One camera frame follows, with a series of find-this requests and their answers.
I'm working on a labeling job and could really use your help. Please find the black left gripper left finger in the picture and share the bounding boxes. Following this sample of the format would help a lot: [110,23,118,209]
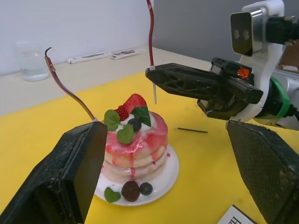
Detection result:
[0,120,108,224]

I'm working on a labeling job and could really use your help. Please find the wooden match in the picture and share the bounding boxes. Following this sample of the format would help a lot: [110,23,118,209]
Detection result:
[173,126,209,134]

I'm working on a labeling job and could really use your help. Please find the yellow table mat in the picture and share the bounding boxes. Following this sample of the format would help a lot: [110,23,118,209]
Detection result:
[0,69,299,224]

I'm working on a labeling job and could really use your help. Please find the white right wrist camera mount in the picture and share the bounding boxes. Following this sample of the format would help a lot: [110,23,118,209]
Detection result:
[229,0,291,122]

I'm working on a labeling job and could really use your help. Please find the dark red candle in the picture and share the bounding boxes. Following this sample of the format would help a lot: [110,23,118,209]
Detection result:
[145,0,158,105]
[44,47,98,122]

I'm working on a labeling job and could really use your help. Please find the pink layered fruit cake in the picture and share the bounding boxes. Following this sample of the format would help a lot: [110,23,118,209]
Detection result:
[100,93,169,186]

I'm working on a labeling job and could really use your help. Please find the white round plate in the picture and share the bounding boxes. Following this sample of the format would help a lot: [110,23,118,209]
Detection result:
[93,143,180,207]

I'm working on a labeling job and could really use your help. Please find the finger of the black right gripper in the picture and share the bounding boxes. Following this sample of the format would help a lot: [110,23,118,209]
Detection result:
[154,63,213,73]
[144,64,221,100]

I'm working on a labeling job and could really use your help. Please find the white printed matchbox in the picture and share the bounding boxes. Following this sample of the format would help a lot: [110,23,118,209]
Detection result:
[217,204,258,224]

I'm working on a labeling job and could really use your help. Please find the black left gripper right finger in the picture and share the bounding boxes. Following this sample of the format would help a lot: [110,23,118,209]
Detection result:
[225,119,299,224]

